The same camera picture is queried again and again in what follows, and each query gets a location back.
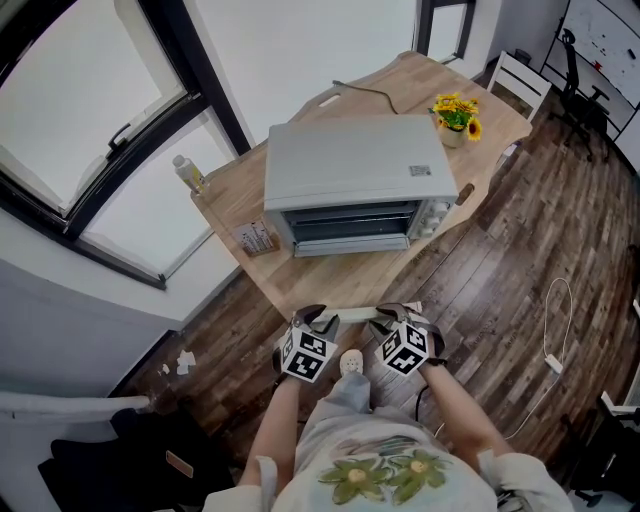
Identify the silver toaster oven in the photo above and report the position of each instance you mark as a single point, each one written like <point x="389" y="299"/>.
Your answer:
<point x="357" y="155"/>

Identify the person's white shoe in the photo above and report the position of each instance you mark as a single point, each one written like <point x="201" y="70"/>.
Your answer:
<point x="351" y="361"/>

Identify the potted sunflower bouquet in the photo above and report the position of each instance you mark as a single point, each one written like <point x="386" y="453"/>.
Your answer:
<point x="457" y="117"/>

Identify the person's grey trouser leg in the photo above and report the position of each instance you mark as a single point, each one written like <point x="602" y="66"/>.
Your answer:
<point x="345" y="400"/>

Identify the glass toaster oven door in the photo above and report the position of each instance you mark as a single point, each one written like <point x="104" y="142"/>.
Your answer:
<point x="350" y="225"/>

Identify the black bag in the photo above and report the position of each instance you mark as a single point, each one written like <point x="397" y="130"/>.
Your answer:
<point x="125" y="465"/>

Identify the clear plastic bottle yellow label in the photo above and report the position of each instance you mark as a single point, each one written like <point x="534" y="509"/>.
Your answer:
<point x="190" y="175"/>

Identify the person's right forearm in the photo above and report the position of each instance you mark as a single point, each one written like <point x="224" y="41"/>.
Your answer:
<point x="460" y="415"/>

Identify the person's left forearm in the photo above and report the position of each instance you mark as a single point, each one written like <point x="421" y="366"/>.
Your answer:
<point x="277" y="430"/>

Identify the person's flower print shirt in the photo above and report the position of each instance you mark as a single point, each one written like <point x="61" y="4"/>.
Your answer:
<point x="380" y="470"/>

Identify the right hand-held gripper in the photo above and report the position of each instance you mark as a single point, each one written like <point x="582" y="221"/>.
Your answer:
<point x="407" y="347"/>

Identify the wooden card holder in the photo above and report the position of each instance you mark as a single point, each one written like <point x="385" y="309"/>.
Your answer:
<point x="256" y="239"/>

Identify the black window frame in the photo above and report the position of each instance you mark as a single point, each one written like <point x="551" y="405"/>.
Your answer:
<point x="200" y="97"/>

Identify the whiteboard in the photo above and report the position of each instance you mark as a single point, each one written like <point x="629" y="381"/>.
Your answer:
<point x="600" y="45"/>

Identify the white wooden chair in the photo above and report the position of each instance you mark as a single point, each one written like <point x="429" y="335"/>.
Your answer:
<point x="520" y="82"/>

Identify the white bar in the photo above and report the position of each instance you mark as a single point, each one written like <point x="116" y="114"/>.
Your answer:
<point x="352" y="314"/>

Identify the black office chair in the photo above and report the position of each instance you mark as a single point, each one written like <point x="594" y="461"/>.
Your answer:
<point x="575" y="95"/>

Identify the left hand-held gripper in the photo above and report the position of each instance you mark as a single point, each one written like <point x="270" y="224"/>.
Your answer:
<point x="305" y="356"/>

